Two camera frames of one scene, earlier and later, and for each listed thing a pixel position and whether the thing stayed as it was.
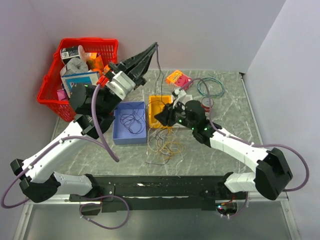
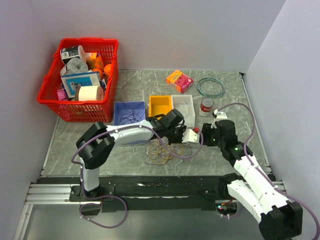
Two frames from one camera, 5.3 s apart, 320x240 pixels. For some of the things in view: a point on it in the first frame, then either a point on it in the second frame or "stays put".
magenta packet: [61, 94] stays put
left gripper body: [114, 68] to [175, 134]
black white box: [67, 53] stays put
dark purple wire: [133, 119] stays put
